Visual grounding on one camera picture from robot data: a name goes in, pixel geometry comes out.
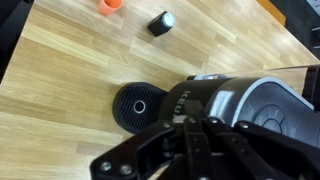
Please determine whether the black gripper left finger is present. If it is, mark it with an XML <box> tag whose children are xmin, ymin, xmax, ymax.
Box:
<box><xmin>90</xmin><ymin>121</ymin><xmax>187</xmax><ymax>180</ymax></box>

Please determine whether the small black pod cup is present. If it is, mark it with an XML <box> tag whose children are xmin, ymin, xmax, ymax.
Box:
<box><xmin>147</xmin><ymin>11</ymin><xmax>176</xmax><ymax>37</ymax></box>

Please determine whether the black Keurig coffee maker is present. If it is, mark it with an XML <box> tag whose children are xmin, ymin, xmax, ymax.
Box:
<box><xmin>112</xmin><ymin>65</ymin><xmax>320</xmax><ymax>147</ymax></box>

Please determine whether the small orange plastic cup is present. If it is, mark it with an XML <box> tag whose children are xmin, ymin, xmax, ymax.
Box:
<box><xmin>98</xmin><ymin>0</ymin><xmax>123</xmax><ymax>15</ymax></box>

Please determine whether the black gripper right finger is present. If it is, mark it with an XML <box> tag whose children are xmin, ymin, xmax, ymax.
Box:
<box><xmin>184</xmin><ymin>101</ymin><xmax>320</xmax><ymax>180</ymax></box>

